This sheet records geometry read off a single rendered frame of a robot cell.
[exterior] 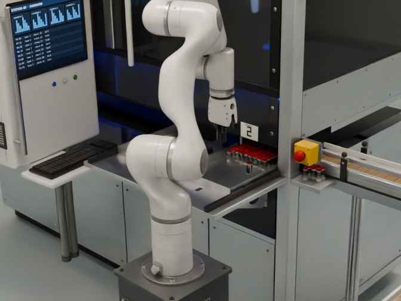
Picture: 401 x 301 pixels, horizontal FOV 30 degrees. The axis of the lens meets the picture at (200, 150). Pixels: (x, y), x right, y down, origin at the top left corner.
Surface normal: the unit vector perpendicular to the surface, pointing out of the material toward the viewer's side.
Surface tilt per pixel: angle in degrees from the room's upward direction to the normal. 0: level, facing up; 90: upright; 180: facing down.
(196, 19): 66
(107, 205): 90
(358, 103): 90
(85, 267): 0
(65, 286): 0
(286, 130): 90
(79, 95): 90
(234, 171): 0
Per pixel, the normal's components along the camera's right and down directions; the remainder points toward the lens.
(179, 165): -0.25, 0.25
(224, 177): -0.02, -0.92
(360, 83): 0.73, 0.25
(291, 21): -0.68, 0.29
